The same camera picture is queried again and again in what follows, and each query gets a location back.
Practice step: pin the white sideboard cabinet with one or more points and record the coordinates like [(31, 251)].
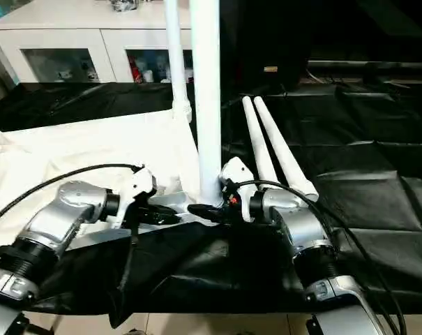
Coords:
[(74, 35)]

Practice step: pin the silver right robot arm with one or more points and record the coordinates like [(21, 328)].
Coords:
[(301, 223)]

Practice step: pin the dark ornament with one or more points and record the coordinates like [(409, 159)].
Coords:
[(123, 5)]

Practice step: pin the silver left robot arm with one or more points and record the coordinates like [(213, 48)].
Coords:
[(57, 216)]

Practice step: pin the black cabinet with gold label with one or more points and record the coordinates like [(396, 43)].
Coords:
[(266, 38)]

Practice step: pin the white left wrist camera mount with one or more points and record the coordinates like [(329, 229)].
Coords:
[(141, 181)]

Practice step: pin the white plastic table leg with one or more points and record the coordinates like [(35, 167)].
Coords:
[(205, 104), (175, 52), (284, 153), (259, 146)]

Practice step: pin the red bottle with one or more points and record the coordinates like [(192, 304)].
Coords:
[(135, 70)]

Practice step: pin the white plastic table top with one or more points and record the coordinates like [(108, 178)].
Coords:
[(74, 146)]

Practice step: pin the dark metal bar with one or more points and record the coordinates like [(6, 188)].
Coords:
[(371, 64)]

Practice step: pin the black mat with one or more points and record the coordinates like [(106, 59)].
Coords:
[(353, 174)]

